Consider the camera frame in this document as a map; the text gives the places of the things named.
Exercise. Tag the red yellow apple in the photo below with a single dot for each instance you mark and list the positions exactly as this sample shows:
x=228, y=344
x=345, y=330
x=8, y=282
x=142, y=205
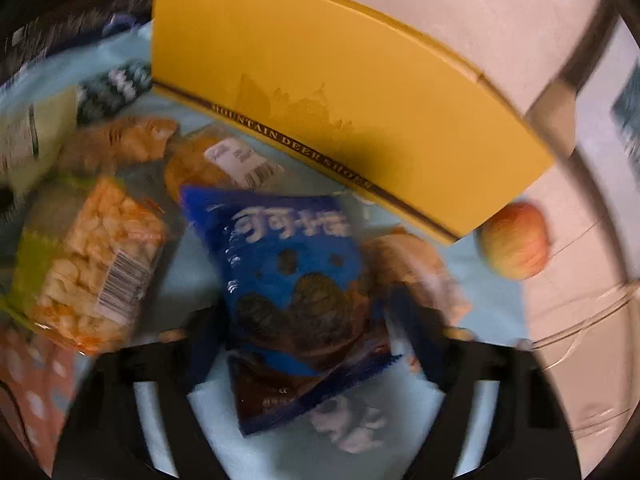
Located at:
x=517, y=240

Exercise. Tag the orange white-spotted packet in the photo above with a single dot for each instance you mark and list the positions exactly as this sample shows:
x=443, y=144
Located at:
x=35, y=400

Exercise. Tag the blue chocolate cookie packet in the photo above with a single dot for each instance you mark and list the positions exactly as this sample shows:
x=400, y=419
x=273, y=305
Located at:
x=290, y=285

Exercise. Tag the bread with barcode label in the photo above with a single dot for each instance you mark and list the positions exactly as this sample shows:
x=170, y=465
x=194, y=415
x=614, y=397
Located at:
x=210, y=165

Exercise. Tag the yellow cardboard box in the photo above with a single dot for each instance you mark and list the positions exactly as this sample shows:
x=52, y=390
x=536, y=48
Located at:
x=350, y=85

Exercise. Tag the light blue printed cloth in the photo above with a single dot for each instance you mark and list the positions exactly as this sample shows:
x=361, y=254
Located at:
x=190, y=270

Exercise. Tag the cardboard corner protector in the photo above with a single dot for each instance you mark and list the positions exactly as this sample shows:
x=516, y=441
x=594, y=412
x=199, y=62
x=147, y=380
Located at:
x=552, y=115

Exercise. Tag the clear wrapped layered pastry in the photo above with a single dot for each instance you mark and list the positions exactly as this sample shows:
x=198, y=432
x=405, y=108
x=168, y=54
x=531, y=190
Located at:
x=415, y=270

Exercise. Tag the green black zigzag packet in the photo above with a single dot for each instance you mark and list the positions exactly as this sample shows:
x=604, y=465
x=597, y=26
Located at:
x=115, y=90

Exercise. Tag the orange cracker snack packet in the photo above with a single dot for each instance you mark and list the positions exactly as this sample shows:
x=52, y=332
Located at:
x=95, y=260

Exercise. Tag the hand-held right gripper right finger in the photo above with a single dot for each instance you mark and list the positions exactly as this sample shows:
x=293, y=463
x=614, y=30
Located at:
x=420, y=342

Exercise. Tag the dark carved wooden screen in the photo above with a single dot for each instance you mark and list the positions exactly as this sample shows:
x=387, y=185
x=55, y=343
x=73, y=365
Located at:
x=60, y=10

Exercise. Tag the pale green snack packet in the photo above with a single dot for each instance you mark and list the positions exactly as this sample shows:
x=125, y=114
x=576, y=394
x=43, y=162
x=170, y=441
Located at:
x=35, y=140

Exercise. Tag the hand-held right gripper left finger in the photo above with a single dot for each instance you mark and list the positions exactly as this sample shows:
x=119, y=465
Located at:
x=205, y=342

